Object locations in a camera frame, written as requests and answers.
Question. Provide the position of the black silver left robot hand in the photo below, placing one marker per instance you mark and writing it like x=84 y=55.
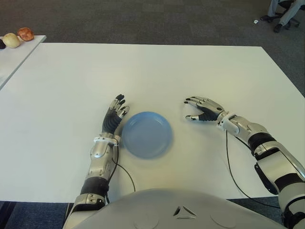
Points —
x=110 y=124

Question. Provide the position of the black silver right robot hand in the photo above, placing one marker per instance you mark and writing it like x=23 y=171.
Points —
x=212 y=109

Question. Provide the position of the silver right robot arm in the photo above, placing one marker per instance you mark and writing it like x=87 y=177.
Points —
x=262 y=143

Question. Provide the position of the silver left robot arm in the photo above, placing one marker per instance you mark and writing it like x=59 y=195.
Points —
x=100 y=152

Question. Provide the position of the blue plastic plate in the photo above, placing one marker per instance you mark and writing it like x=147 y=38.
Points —
x=147 y=134

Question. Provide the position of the grey robot torso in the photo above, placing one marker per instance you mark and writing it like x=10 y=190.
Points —
x=166 y=210

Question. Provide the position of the white side table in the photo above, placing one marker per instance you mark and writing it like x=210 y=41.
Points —
x=21 y=51

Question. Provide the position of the seated person in grey trousers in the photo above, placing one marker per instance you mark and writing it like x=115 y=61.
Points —
x=287 y=16

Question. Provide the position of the black office chair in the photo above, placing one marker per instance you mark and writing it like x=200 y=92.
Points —
x=295 y=22

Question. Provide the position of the red-brown round fruit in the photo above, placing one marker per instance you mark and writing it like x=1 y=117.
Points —
x=25 y=34

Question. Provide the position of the pale yellow round fruit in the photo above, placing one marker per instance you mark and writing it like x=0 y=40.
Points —
x=12 y=40

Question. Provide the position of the small black round object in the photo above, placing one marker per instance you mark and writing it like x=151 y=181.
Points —
x=2 y=44

